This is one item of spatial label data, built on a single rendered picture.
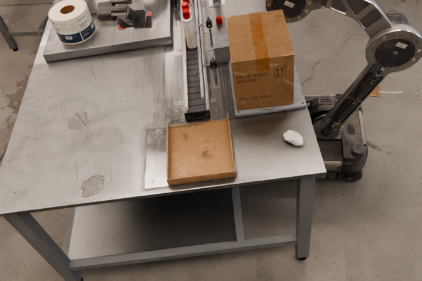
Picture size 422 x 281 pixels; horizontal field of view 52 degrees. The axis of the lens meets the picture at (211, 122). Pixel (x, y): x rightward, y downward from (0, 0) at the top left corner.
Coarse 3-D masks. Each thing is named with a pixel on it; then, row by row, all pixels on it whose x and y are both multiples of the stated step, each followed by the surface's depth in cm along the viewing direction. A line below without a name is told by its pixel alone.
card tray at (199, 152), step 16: (176, 128) 185; (192, 128) 184; (208, 128) 183; (224, 128) 182; (176, 144) 179; (192, 144) 178; (208, 144) 177; (224, 144) 176; (176, 160) 174; (192, 160) 173; (208, 160) 172; (224, 160) 171; (176, 176) 169; (192, 176) 163; (208, 176) 164; (224, 176) 165
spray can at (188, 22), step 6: (186, 12) 197; (186, 18) 200; (192, 18) 201; (186, 24) 201; (192, 24) 202; (186, 30) 204; (192, 30) 204; (186, 36) 207; (192, 36) 206; (192, 42) 209; (192, 48) 211
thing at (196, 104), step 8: (192, 0) 240; (200, 40) 216; (200, 48) 211; (192, 56) 208; (192, 64) 204; (192, 72) 201; (192, 80) 197; (192, 88) 193; (192, 96) 190; (200, 96) 190; (192, 104) 187; (200, 104) 186; (192, 112) 184
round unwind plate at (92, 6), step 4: (96, 0) 251; (100, 0) 250; (104, 0) 250; (108, 0) 249; (88, 4) 249; (92, 4) 248; (96, 4) 248; (92, 8) 246; (96, 8) 245; (92, 12) 243
